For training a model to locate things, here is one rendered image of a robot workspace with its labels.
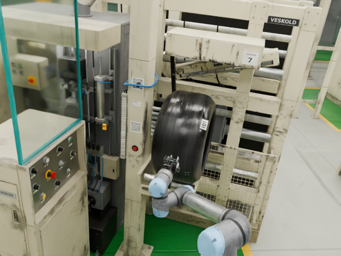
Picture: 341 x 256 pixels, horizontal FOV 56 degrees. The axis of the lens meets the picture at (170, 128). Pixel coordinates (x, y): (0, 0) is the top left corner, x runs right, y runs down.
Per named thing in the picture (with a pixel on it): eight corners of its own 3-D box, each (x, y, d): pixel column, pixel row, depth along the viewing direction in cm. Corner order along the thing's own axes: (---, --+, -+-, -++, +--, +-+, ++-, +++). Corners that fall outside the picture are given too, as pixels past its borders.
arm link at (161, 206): (178, 212, 153) (177, 191, 150) (158, 221, 147) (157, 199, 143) (168, 205, 159) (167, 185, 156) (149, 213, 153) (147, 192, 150)
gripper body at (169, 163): (180, 157, 165) (174, 167, 154) (177, 172, 168) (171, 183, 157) (165, 154, 166) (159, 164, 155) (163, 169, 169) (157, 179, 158)
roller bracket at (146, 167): (136, 186, 212) (136, 173, 207) (155, 156, 246) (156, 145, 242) (140, 187, 211) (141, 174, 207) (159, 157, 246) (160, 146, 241)
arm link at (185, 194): (265, 214, 123) (184, 178, 162) (245, 225, 117) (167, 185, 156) (265, 241, 126) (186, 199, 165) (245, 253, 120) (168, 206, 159)
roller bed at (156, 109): (144, 140, 256) (146, 106, 243) (150, 132, 269) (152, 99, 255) (168, 146, 252) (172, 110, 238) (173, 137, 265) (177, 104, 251)
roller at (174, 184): (142, 172, 212) (144, 171, 216) (141, 179, 212) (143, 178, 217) (194, 185, 205) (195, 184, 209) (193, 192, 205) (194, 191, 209)
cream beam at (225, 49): (164, 55, 208) (166, 32, 202) (174, 48, 230) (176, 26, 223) (259, 70, 196) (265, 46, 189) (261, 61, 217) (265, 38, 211)
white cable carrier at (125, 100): (120, 158, 222) (121, 92, 200) (123, 154, 226) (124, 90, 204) (126, 159, 221) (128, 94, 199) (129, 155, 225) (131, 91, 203)
